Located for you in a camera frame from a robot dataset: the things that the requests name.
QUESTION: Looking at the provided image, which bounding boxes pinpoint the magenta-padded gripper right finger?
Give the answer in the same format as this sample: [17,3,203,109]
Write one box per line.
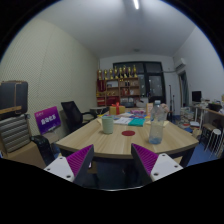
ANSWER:
[130,143,184,186]

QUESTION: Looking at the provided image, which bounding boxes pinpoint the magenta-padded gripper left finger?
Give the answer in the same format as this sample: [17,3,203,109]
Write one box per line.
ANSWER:
[43,143,96,188]

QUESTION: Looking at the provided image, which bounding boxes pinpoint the clear plastic water bottle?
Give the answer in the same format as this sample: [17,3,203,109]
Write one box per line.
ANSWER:
[148,99,168,145]

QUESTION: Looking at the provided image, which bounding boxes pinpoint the black bag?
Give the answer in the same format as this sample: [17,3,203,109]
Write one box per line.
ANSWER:
[30,134,56,167]

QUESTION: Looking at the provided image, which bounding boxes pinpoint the teal book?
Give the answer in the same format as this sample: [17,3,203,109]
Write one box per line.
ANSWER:
[128,117,146,128]

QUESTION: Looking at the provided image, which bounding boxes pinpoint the pale yellow notebook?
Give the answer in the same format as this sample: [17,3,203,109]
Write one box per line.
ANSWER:
[145,119,170,128]

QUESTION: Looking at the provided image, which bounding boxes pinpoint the pale green cup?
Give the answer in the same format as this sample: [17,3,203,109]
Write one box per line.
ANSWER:
[101,115,115,135]

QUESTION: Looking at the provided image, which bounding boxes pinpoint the white paper booklet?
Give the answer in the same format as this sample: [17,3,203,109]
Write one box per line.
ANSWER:
[113,116,134,126]

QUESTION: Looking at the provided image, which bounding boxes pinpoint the black office chair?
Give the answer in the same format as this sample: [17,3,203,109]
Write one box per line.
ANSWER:
[60,100,96,133]

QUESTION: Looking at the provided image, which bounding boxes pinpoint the pink box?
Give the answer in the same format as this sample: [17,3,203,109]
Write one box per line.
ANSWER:
[130,109,147,117]

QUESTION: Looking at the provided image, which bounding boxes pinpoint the small orange carton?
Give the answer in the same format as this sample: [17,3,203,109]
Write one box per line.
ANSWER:
[145,102,154,117]

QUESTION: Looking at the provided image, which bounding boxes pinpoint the purple sign board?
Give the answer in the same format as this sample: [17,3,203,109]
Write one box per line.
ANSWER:
[34,105,62,136]

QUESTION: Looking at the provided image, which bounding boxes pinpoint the small round side table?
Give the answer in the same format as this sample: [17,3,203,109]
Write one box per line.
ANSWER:
[89,106,110,116]

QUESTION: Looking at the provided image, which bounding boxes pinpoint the pink flowers in white pot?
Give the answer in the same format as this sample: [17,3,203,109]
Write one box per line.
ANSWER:
[159,103,170,116]

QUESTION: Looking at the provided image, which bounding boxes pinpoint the yellow gift box red ribbon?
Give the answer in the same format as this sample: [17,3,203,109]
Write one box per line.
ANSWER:
[109,102,126,116]

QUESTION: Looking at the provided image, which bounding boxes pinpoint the dark metal stool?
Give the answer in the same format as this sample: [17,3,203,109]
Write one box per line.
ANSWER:
[199,123,215,148]

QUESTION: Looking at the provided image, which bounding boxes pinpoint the grey striped suitcase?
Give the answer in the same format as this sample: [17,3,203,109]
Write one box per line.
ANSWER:
[0,113,32,154]

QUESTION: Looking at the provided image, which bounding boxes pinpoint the white stool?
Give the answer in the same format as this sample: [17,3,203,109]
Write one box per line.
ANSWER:
[208,128,223,156]

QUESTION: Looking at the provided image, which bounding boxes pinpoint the wooden shelf unit with trophies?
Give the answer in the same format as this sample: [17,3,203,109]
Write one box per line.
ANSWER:
[96,64,142,107]

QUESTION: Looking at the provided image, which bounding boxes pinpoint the black framed glass door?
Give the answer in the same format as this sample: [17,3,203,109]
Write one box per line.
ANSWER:
[112,61,167,104]

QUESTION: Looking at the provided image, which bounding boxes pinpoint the computer monitor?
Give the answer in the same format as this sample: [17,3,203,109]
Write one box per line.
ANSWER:
[191,90,203,104]

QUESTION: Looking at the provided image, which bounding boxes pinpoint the wooden side desk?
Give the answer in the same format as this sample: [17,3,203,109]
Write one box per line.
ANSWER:
[193,104,224,128]

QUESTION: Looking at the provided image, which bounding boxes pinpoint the black suitcase tan trim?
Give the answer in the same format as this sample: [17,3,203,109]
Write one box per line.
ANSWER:
[0,80,29,120]

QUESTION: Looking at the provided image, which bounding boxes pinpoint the white air conditioner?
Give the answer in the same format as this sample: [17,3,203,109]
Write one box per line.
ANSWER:
[174,58,188,72]

